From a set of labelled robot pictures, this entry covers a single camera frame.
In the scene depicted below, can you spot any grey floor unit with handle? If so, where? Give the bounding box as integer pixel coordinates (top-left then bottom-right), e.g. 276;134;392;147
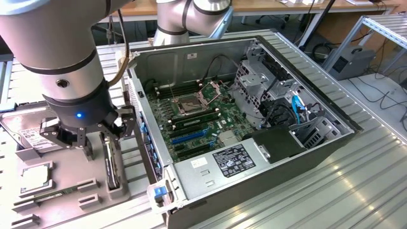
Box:
326;46;376;81

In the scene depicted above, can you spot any green RAM stick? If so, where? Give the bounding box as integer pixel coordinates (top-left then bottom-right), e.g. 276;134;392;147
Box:
174;111;220;128
13;185;80;206

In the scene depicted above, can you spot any grey power supply unit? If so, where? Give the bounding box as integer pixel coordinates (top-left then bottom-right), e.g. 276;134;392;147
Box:
174;139;267;201

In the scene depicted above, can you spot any green motherboard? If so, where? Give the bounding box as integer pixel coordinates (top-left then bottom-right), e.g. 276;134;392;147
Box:
144;80;252;163

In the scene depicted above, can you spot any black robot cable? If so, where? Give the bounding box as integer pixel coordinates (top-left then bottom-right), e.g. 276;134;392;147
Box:
108;8;134;85

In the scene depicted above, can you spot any blue plastic disk carrier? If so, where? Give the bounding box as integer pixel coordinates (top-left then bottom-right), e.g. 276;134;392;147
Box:
0;102;19;113

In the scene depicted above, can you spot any open black PC case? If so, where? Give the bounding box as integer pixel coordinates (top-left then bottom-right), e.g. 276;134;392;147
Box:
116;35;364;229

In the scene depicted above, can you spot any silver disk bay bracket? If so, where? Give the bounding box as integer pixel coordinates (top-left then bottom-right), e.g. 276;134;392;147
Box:
288;116;355;150

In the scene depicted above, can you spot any aluminium frame table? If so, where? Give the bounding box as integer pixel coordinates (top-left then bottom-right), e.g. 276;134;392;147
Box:
323;14;407;72

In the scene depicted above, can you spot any long wooden desk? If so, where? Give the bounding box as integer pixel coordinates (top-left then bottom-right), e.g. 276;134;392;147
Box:
95;0;402;47

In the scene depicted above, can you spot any black RAM slot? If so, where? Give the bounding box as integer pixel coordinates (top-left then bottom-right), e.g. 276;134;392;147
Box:
158;86;200;98
155;81;198;93
156;83;199;95
159;89;202;100

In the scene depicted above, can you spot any black long expansion slot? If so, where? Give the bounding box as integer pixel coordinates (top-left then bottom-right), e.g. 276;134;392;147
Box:
176;147;214;160
174;141;211;153
168;125;204;139

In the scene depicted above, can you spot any blue SATA wire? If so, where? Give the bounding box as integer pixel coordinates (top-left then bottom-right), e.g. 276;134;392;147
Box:
291;94;308;125

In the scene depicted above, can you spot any silver perforated drive cage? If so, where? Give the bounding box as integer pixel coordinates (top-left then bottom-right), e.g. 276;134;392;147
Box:
234;59;302;131

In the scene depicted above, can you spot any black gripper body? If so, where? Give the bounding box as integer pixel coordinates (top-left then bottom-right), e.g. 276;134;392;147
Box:
43;80;119;131

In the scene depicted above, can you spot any silver chipset heatsink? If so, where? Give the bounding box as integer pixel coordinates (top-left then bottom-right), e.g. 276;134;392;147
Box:
218;132;238;145

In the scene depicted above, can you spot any blue expansion slot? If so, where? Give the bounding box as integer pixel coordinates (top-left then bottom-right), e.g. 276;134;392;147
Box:
171;132;208;146

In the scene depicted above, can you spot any silver CPU chip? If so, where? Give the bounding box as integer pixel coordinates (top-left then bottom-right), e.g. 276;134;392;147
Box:
20;164;53;193

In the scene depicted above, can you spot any metal socket cover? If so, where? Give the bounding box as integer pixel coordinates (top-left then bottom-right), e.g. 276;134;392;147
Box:
199;81;223;104

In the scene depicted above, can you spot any black office chair base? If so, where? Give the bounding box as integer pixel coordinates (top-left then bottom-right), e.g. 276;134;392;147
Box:
240;14;291;31
91;23;128;45

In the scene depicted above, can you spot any silver hard disk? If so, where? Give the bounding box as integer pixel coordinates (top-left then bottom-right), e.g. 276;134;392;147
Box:
0;106;64;153

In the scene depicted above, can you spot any black looping wire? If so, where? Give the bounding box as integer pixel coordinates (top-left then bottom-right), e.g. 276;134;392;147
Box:
203;54;239;84

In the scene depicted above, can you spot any black wire bundle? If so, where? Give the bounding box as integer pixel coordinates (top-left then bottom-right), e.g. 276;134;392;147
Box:
259;100;294;127

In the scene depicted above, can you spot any grey parts rack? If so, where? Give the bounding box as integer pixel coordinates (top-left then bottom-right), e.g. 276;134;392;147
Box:
9;130;134;229

